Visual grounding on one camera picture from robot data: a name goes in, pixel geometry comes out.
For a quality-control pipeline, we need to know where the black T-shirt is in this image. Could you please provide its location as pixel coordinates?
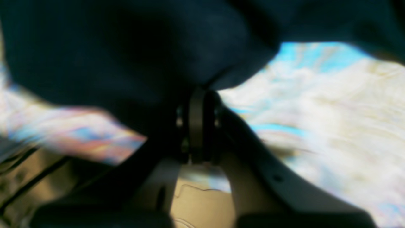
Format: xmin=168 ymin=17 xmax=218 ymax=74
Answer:
xmin=1 ymin=0 xmax=404 ymax=135

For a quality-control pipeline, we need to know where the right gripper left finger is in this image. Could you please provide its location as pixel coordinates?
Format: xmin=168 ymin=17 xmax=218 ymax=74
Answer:
xmin=30 ymin=88 xmax=206 ymax=228

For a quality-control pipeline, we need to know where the patterned tablecloth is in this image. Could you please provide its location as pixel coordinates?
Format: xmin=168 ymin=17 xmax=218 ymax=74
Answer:
xmin=1 ymin=43 xmax=404 ymax=228

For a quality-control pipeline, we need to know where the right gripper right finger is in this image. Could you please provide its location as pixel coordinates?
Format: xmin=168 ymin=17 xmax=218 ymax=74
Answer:
xmin=204 ymin=91 xmax=376 ymax=228

